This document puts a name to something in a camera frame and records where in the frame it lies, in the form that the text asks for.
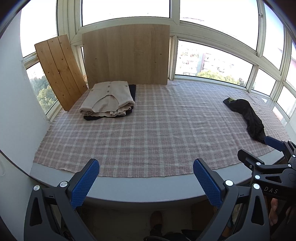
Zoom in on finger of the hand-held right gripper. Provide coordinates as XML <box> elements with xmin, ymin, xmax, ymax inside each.
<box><xmin>237</xmin><ymin>149</ymin><xmax>293</xmax><ymax>181</ymax></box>
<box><xmin>264</xmin><ymin>136</ymin><xmax>296</xmax><ymax>163</ymax></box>

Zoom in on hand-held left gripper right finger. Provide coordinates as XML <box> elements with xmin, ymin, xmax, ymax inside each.
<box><xmin>193</xmin><ymin>159</ymin><xmax>271</xmax><ymax>241</ymax></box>

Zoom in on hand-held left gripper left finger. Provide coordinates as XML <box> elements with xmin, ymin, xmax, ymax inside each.
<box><xmin>24</xmin><ymin>159</ymin><xmax>100</xmax><ymax>241</ymax></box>

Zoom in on black pants with yellow print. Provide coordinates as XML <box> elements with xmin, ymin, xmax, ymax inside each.
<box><xmin>223</xmin><ymin>97</ymin><xmax>266</xmax><ymax>144</ymax></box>

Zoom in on person's right hand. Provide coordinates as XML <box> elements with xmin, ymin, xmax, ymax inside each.
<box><xmin>269</xmin><ymin>198</ymin><xmax>295</xmax><ymax>229</ymax></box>

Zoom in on person's foot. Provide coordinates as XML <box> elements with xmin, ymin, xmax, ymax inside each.
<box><xmin>149</xmin><ymin>210</ymin><xmax>164</xmax><ymax>235</ymax></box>

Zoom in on pink plaid blanket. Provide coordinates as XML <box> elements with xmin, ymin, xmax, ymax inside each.
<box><xmin>33</xmin><ymin>80</ymin><xmax>292</xmax><ymax>178</ymax></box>

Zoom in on green trees outside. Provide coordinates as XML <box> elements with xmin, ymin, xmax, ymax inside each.
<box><xmin>196</xmin><ymin>70</ymin><xmax>246</xmax><ymax>87</ymax></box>
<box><xmin>30</xmin><ymin>76</ymin><xmax>58</xmax><ymax>112</ymax></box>

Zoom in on beige folded cardigan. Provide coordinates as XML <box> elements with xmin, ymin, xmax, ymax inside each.
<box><xmin>79</xmin><ymin>81</ymin><xmax>136</xmax><ymax>117</ymax></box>

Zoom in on dark navy folded garment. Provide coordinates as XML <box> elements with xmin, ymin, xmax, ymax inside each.
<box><xmin>83</xmin><ymin>84</ymin><xmax>136</xmax><ymax>121</ymax></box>

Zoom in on apartment buildings outside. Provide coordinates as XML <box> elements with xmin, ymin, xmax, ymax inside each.
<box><xmin>179</xmin><ymin>44</ymin><xmax>234</xmax><ymax>77</ymax></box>

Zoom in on pine plank board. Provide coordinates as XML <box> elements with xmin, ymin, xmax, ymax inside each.
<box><xmin>34</xmin><ymin>34</ymin><xmax>88</xmax><ymax>112</ymax></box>

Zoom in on light wood panel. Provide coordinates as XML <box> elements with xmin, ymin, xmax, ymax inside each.
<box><xmin>82</xmin><ymin>24</ymin><xmax>171</xmax><ymax>87</ymax></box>

